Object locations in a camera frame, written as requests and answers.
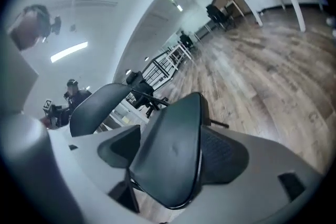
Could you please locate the black head-worn camera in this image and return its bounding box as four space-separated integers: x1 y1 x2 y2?
49 15 62 36

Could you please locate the black office chair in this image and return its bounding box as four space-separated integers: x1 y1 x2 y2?
124 69 169 118
205 3 237 32

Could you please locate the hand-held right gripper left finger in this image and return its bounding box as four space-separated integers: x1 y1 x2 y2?
0 112 142 224

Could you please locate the person's head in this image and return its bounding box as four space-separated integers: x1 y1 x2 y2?
9 4 52 51

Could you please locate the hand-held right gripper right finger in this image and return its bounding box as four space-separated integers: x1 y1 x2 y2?
183 126 326 224

